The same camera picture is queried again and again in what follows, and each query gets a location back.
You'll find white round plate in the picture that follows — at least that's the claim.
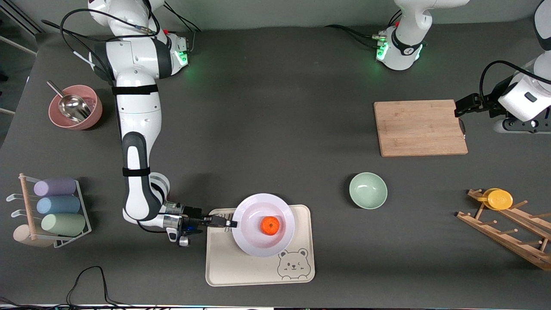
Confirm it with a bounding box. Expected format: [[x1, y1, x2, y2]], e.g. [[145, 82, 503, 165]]
[[232, 193, 296, 257]]

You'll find orange mandarin fruit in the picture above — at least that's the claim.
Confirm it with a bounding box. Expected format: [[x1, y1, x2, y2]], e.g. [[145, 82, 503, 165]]
[[261, 216, 280, 236]]

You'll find cream bear print tray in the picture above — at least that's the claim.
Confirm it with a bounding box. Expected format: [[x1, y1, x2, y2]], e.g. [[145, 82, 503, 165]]
[[206, 205, 316, 287]]

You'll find bamboo cutting board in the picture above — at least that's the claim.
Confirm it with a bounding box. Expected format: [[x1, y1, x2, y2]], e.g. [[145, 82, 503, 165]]
[[374, 99, 468, 157]]

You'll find light green bowl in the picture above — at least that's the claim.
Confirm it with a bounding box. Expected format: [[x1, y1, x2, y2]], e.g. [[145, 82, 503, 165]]
[[349, 172, 388, 210]]

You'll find pale green cup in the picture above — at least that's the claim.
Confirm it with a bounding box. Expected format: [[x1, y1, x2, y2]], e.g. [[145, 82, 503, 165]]
[[41, 214, 86, 237]]

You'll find blue cup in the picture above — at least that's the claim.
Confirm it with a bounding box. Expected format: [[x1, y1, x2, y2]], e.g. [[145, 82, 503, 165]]
[[36, 196, 81, 215]]

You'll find wooden peg drying rack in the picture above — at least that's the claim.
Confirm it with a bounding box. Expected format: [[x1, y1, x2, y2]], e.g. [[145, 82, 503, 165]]
[[456, 189, 551, 271]]

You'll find purple cup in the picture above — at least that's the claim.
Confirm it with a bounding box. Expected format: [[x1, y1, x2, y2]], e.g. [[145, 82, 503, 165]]
[[34, 177, 77, 197]]

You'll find pink bowl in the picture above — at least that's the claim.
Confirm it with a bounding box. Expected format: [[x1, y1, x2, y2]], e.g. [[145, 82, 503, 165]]
[[48, 85, 103, 130]]

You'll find metal scoop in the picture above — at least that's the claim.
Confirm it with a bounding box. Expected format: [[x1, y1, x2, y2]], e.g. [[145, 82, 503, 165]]
[[46, 81, 92, 123]]

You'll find beige cup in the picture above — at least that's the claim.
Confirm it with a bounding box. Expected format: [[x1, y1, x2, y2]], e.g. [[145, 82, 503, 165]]
[[13, 224, 54, 248]]

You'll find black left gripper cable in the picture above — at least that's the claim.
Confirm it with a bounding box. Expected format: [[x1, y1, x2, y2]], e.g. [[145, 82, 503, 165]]
[[479, 60, 551, 104]]

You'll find yellow cup with handle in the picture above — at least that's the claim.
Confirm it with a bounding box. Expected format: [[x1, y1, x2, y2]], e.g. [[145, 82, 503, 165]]
[[477, 188, 514, 211]]

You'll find black looped table cable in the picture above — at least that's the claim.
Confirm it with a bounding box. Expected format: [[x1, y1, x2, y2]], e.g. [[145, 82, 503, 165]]
[[0, 266, 142, 309]]

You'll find black left arm base cable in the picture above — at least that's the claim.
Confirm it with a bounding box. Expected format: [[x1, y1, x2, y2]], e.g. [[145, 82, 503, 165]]
[[325, 11, 403, 49]]

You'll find black arm base cable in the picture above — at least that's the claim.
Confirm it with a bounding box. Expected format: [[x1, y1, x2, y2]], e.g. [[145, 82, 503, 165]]
[[325, 11, 403, 49], [163, 2, 204, 52]]

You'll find white wire cup rack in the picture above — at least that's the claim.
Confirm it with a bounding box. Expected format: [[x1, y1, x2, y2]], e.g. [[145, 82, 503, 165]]
[[6, 174, 92, 249]]

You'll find black right arm base cable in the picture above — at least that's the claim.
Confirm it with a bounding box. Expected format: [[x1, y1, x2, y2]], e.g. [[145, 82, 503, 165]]
[[163, 2, 204, 52]]

